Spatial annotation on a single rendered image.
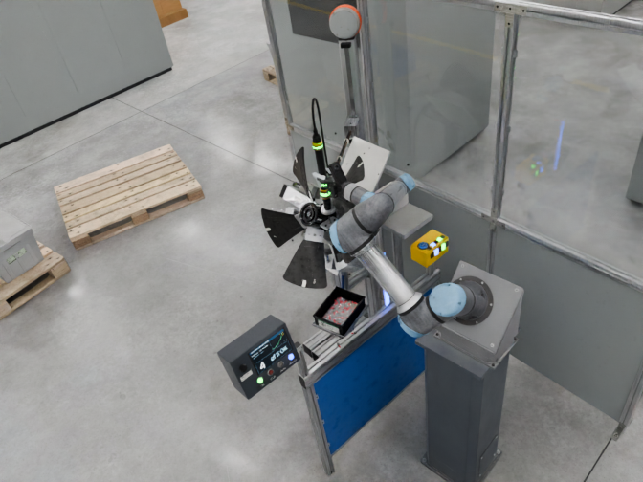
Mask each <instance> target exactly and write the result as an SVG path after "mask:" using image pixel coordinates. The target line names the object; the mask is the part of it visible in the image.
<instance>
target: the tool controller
mask: <svg viewBox="0 0 643 482"><path fill-rule="evenodd" d="M291 353H292V354H294V358H293V359H291V360H288V355H289V354H291ZM217 355H218V357H219V359H220V361H221V362H222V364H223V366H224V368H225V370H226V372H227V373H228V375H229V377H230V379H231V381H232V383H233V386H234V388H235V389H236V390H237V391H239V392H240V393H241V394H242V395H243V396H244V397H245V398H247V399H248V400H250V399H251V398H252V397H253V396H254V395H255V394H256V393H258V392H259V391H260V390H262V389H263V388H264V387H265V386H267V385H268V384H269V383H271V382H272V381H273V380H275V379H276V378H277V377H278V376H280V375H281V374H282V373H284V372H285V371H286V370H287V369H289V368H290V367H291V366H293V365H294V364H295V363H296V362H298V361H299V360H300V357H299V353H298V351H297V348H296V346H295V344H294V342H293V340H292V337H291V335H290V333H289V330H288V328H287V326H286V323H285V322H283V321H282V320H280V319H278V318H276V317H274V316H273V315H269V316H268V317H266V318H265V319H263V320H262V321H260V322H259V323H258V324H256V325H255V326H253V327H252V328H251V329H249V330H248V331H246V332H245V333H244V334H242V335H241V336H239V337H238V338H237V339H235V340H233V341H232V342H231V343H229V344H228V345H226V346H225V347H223V348H222V349H221V350H219V351H218V352H217ZM264 357H265V358H266V360H267V362H268V363H269V365H270V367H268V368H267V369H266V370H264V371H263V372H262V373H260V374H258V372H257V369H256V367H255V364H256V363H257V362H259V361H260V360H262V359H263V358H264ZM280 361H283V362H284V365H283V366H282V367H278V366H277V364H278V363H279V362H280ZM269 369H273V370H274V373H273V375H271V376H269V375H268V374H267V372H268V370H269ZM259 377H262V378H263V382H262V383H257V381H256V380H257V379H258V378H259Z"/></svg>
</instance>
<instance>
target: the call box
mask: <svg viewBox="0 0 643 482"><path fill-rule="evenodd" d="M441 235H444V234H442V233H440V232H438V231H436V230H430V231H429V232H428V233H426V234H425V235H424V236H422V237H421V238H420V239H418V240H417V241H416V242H414V243H413V244H412V245H411V246H410V252H411V259H412V260H414V261H416V262H417V263H419V264H421V265H423V266H424V267H426V268H428V267H429V266H430V265H431V264H432V263H433V262H434V261H436V260H437V259H438V258H439V257H441V256H442V255H443V254H445V253H446V252H447V251H448V247H449V246H448V247H446V248H445V249H444V250H443V251H441V252H439V253H438V254H437V255H435V256H434V257H433V258H432V259H431V253H432V252H434V251H435V250H436V249H438V248H439V247H440V246H441V245H443V244H444V243H445V242H446V241H449V237H448V236H446V235H444V236H445V238H443V239H442V240H441V241H439V242H438V243H437V244H435V243H434V244H435V245H434V246H431V243H433V241H435V240H437V238H439V237H440V236H441ZM437 241H438V240H437ZM421 242H426V243H427V244H428V247H431V249H430V250H427V248H426V249H421V248H419V243H421Z"/></svg>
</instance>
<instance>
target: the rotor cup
mask: <svg viewBox="0 0 643 482"><path fill-rule="evenodd" d="M317 205H320V206H317ZM322 205H323V203H322V204H317V203H312V202H308V203H306V204H304V205H303V206H302V208H301V210H300V213H299V219H300V221H301V223H302V224H303V225H304V226H305V227H310V228H316V229H319V230H323V228H321V227H320V224H321V223H323V222H324V221H326V220H327V219H328V216H327V215H324V214H322V213H321V208H322ZM307 212H310V216H307ZM318 219H322V220H321V221H320V220H318Z"/></svg>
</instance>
